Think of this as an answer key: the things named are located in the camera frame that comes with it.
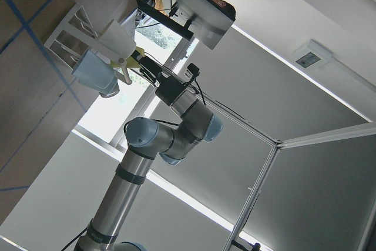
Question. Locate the yellow cup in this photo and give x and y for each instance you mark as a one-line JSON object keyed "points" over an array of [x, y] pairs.
{"points": [[131, 62]]}

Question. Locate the wooden rack dowel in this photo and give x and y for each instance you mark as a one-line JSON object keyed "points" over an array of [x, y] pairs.
{"points": [[123, 65]]}

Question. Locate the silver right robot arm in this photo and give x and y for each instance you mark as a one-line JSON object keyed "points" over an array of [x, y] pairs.
{"points": [[148, 138]]}

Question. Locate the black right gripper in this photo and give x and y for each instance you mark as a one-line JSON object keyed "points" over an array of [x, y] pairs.
{"points": [[169, 87]]}

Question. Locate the light blue cup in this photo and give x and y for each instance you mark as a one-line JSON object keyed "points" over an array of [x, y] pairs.
{"points": [[93, 72]]}

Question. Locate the pale green cup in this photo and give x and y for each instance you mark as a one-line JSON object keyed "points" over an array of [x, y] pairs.
{"points": [[116, 38]]}

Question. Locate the black monitor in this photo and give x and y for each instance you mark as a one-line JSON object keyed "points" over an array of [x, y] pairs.
{"points": [[202, 19]]}

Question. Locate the white wire cup rack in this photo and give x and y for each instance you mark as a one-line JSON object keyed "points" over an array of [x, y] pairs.
{"points": [[73, 36]]}

